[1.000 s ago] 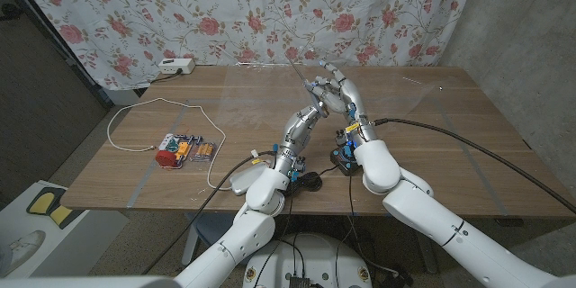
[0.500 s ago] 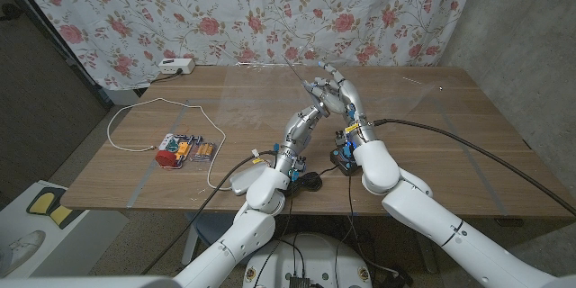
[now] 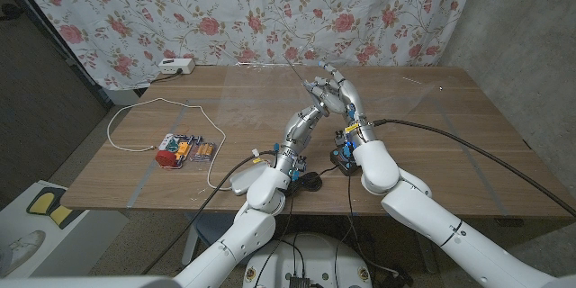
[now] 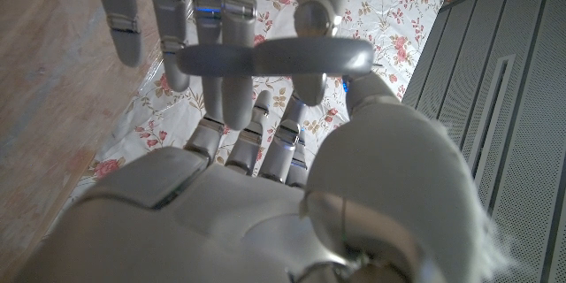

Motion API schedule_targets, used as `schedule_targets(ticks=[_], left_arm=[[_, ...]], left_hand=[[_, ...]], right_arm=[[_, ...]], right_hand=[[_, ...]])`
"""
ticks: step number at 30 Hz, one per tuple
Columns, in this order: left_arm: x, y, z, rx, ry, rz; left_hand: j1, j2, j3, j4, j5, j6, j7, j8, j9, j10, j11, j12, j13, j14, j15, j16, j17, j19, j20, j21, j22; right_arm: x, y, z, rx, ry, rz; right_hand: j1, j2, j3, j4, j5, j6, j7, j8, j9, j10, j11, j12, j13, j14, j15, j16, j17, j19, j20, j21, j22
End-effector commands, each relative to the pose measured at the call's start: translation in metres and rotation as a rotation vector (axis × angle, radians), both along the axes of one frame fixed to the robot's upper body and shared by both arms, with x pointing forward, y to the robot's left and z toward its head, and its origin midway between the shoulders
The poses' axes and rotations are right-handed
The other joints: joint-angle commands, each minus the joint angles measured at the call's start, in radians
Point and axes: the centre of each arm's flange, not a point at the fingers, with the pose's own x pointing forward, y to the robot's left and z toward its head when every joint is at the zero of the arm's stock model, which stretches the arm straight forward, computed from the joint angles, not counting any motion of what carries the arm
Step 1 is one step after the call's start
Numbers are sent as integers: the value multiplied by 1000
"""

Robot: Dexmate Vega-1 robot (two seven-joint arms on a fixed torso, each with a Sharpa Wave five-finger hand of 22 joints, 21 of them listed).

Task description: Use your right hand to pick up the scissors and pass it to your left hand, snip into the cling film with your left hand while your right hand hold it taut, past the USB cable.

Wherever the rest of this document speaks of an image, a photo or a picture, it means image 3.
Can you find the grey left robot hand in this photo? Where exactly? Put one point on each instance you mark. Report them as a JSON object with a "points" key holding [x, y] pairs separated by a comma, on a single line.
{"points": [[294, 139]]}

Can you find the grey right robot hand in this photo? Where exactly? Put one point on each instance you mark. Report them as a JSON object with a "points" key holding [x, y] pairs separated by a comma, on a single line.
{"points": [[353, 99]]}

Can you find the transparent cling film sheet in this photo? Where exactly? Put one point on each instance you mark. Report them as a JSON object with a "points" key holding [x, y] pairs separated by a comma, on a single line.
{"points": [[252, 94]]}

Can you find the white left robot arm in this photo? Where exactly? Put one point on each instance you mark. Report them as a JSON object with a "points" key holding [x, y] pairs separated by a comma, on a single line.
{"points": [[252, 234]]}

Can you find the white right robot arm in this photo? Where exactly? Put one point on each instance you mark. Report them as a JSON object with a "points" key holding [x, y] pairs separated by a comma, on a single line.
{"points": [[450, 229]]}

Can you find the black joystick controller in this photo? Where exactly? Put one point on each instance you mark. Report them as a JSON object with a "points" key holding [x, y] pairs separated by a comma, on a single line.
{"points": [[342, 164]]}

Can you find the colourful electronic circuit kit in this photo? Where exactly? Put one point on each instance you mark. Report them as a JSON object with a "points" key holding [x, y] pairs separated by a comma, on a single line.
{"points": [[182, 150]]}

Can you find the floral backdrop cloth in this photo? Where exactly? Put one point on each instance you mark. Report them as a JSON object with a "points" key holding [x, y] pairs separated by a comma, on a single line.
{"points": [[270, 9]]}

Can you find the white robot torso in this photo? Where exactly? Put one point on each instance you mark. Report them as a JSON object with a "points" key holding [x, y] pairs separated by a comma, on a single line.
{"points": [[315, 261]]}

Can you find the white power strip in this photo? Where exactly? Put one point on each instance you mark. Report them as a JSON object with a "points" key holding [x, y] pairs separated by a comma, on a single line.
{"points": [[176, 66]]}

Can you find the grey finned box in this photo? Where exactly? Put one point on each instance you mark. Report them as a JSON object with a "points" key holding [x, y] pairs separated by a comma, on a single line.
{"points": [[299, 281]]}

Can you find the white table leg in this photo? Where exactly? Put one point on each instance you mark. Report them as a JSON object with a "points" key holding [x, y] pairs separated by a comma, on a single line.
{"points": [[190, 245]]}

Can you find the grey table leg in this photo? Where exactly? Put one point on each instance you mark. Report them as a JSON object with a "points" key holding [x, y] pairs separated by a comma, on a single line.
{"points": [[423, 243]]}

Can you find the black floor adapter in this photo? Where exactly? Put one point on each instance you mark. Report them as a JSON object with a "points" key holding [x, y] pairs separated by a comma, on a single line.
{"points": [[398, 279]]}

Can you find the yellow black foot pedal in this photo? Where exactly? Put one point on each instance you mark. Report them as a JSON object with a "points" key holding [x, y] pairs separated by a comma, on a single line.
{"points": [[60, 216], [45, 200]]}

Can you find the white floor platform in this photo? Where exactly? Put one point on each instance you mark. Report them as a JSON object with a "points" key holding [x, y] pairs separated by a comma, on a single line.
{"points": [[13, 202]]}

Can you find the white sneaker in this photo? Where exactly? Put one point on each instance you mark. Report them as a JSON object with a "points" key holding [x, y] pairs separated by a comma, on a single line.
{"points": [[22, 252]]}

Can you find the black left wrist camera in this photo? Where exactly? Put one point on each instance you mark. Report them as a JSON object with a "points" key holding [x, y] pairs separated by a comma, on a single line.
{"points": [[300, 162]]}

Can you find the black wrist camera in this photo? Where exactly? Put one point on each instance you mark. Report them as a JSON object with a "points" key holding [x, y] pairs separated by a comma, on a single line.
{"points": [[339, 137], [300, 162]]}

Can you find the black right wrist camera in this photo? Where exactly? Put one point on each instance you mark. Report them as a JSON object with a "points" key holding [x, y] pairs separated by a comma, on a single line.
{"points": [[339, 137]]}

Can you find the black frame bar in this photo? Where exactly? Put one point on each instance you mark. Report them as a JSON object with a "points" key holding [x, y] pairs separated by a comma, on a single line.
{"points": [[67, 56]]}

